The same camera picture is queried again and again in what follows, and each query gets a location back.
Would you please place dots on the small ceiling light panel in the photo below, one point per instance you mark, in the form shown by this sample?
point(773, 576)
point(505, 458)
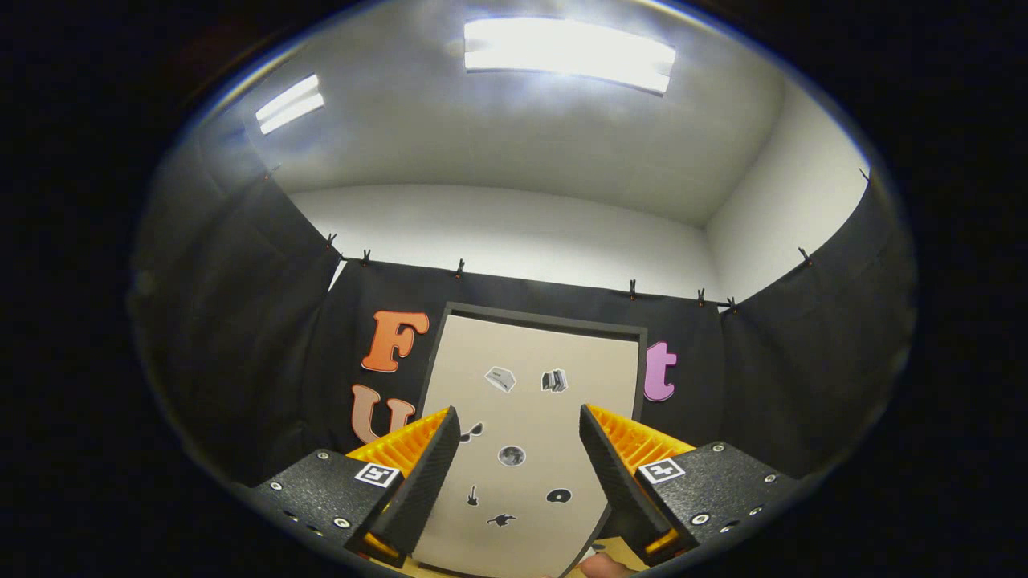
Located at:
point(289, 104)

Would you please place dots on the beige shoe cabinet door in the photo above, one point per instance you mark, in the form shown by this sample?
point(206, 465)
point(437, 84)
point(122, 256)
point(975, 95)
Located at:
point(530, 401)

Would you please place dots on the black backdrop cloth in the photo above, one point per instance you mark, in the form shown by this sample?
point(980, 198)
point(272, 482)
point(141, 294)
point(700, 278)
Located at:
point(803, 361)

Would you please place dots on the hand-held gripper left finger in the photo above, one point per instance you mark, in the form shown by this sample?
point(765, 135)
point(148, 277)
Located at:
point(426, 490)

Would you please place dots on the large ceiling light panel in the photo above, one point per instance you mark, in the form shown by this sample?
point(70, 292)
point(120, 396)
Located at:
point(570, 54)

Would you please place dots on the dark grey shoe cabinet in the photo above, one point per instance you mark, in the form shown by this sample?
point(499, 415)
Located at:
point(546, 317)

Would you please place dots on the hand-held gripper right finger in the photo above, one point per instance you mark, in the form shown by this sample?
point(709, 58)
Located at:
point(618, 482)

